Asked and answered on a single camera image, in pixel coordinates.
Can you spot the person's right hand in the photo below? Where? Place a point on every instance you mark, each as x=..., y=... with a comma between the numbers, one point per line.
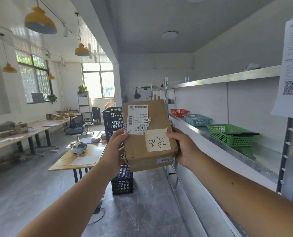
x=186, y=150

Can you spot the person's left hand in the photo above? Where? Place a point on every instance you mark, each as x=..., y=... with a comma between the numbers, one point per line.
x=113, y=153

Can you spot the person's right thumb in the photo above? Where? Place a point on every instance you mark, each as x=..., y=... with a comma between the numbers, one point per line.
x=174, y=135

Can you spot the person's left thumb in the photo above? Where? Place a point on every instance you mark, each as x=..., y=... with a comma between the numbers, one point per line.
x=121, y=137

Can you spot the brown cardboard parcel with labels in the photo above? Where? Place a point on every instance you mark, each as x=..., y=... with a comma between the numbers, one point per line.
x=146, y=150

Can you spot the person's right forearm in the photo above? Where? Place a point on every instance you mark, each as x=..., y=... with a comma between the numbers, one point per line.
x=240, y=202

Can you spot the person's left forearm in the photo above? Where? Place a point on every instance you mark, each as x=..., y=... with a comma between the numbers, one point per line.
x=72, y=204

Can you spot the brown tape roll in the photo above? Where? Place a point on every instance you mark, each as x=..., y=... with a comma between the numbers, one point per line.
x=103, y=136

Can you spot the dark blue plastic crate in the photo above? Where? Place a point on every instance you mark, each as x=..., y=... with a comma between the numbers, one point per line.
x=113, y=118
x=123, y=182

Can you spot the red plastic basket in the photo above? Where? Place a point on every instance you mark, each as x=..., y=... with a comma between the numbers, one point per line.
x=179, y=112

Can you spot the blue plastic basket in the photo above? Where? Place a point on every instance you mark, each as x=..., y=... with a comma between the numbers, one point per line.
x=197, y=120

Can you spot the black mesh office chair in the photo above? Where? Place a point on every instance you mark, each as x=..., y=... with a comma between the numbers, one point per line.
x=87, y=119
x=75, y=125

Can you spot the white paper sheet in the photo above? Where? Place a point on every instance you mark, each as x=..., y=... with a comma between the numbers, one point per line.
x=85, y=160

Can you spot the white handheld device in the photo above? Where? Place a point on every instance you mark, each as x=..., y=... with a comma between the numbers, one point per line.
x=78, y=148

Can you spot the white standing air conditioner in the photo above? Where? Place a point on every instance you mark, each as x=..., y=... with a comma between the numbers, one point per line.
x=84, y=102

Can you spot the green plastic basket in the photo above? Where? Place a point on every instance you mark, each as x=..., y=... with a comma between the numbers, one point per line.
x=225, y=138

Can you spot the bright window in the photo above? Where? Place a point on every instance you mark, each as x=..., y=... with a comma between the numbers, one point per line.
x=98, y=80

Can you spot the green potted plant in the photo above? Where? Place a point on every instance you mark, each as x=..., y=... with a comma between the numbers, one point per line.
x=82, y=88
x=52, y=98

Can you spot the pile of small cardboard boxes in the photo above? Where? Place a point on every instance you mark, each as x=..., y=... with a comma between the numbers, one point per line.
x=62, y=114

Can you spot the wooden desk with black legs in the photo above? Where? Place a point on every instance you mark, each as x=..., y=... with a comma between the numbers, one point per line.
x=62, y=162

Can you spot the flat black item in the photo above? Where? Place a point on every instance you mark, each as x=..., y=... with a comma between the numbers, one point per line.
x=242, y=134

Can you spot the metal shelf rack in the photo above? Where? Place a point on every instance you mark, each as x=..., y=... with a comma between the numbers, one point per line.
x=235, y=78

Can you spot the grey laptop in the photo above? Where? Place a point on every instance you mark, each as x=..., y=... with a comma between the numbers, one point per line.
x=38, y=98

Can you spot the brown cardboard box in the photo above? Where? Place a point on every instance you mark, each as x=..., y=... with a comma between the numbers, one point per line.
x=21, y=127

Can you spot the round white ceiling light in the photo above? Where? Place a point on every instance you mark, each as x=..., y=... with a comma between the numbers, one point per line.
x=169, y=35

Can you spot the grey item on shelf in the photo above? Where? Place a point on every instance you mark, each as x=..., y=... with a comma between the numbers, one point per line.
x=251, y=67

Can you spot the long wooden work table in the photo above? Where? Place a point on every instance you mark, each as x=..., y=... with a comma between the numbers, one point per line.
x=10, y=140

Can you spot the white printed paper notice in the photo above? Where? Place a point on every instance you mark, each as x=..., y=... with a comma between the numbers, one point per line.
x=291, y=71

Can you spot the large yellow pendant lamp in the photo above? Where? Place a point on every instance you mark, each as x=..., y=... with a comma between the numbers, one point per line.
x=40, y=22

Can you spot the black wall lamp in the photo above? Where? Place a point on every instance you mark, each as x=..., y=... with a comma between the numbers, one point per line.
x=137, y=94

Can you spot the window with dark frame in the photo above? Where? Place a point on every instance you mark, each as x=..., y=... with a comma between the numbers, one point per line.
x=33, y=76

